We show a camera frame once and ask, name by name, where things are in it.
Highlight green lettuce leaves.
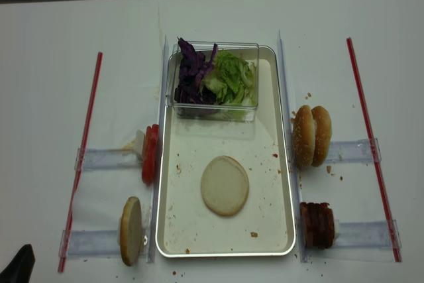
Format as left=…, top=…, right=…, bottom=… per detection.
left=199, top=50, right=256, bottom=107

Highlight red tomato slices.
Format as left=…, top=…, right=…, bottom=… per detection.
left=142, top=124, right=159, bottom=185

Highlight stack of meat patties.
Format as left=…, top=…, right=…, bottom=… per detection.
left=300, top=202, right=335, bottom=249

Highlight clear plastic salad box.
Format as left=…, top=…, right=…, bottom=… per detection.
left=166, top=39, right=259, bottom=122

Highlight purple cabbage shreds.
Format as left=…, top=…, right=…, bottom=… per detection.
left=174, top=38, right=218, bottom=105

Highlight flat bun bottom on tray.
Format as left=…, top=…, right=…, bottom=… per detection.
left=201, top=156, right=250, bottom=217

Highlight white metal tray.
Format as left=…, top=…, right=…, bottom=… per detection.
left=156, top=46, right=295, bottom=258

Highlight clear holder upper left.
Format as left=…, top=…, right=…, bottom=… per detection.
left=81, top=130, right=145, bottom=172

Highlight clear holder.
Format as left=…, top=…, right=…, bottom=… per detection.
left=325, top=139, right=382, bottom=164
left=81, top=130, right=145, bottom=172
left=333, top=219, right=401, bottom=249
left=58, top=219, right=121, bottom=258

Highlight sesame bun left half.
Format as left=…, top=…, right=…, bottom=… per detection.
left=293, top=105, right=316, bottom=167

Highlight sesame bun half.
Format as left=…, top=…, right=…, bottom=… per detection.
left=311, top=106, right=332, bottom=167
left=293, top=105, right=316, bottom=167

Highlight sesame bun right half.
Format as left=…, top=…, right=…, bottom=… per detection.
left=311, top=106, right=332, bottom=167

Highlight upright bun slice left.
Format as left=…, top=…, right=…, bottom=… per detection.
left=119, top=196, right=142, bottom=266

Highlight left red straw strip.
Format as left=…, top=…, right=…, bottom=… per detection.
left=58, top=52, right=103, bottom=273

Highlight red straw strip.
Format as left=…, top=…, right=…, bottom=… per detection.
left=58, top=52, right=103, bottom=273
left=346, top=37, right=402, bottom=262

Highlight clear holder upper right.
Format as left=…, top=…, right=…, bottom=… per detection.
left=325, top=139, right=382, bottom=164

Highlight clear holder lower left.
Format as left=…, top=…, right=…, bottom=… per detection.
left=58, top=219, right=121, bottom=258

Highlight clear holder lower right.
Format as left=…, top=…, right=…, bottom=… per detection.
left=333, top=219, right=401, bottom=249

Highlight right red straw strip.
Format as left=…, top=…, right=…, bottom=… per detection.
left=346, top=37, right=402, bottom=262

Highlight black object bottom left corner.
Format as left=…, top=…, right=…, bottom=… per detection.
left=0, top=244, right=36, bottom=283

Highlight left clear vertical rail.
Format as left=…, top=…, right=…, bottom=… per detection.
left=146, top=36, right=169, bottom=264

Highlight clear vertical rail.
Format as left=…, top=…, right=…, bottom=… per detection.
left=277, top=30, right=309, bottom=264
left=146, top=36, right=169, bottom=264

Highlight right clear vertical rail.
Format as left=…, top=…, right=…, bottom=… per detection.
left=277, top=30, right=309, bottom=264

